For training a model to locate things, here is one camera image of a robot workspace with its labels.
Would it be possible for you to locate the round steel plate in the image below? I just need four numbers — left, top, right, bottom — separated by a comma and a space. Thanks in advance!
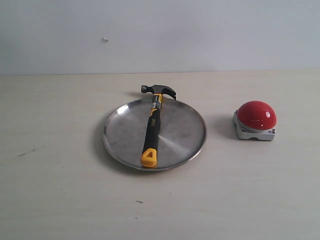
102, 98, 207, 172

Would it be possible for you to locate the black yellow claw hammer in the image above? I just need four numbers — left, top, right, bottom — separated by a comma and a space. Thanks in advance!
140, 84, 176, 168

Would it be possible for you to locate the red dome push button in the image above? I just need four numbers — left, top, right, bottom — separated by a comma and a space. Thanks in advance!
232, 100, 277, 141

